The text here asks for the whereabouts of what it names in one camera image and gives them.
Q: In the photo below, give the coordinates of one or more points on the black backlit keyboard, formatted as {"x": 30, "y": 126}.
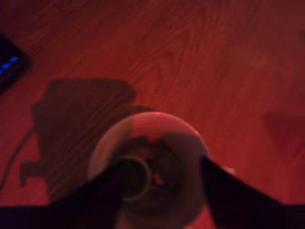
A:
{"x": 10, "y": 64}

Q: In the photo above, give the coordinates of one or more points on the round coffee capsule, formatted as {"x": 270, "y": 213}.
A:
{"x": 137, "y": 181}

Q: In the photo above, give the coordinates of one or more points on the white mug with dark print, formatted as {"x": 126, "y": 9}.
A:
{"x": 162, "y": 133}

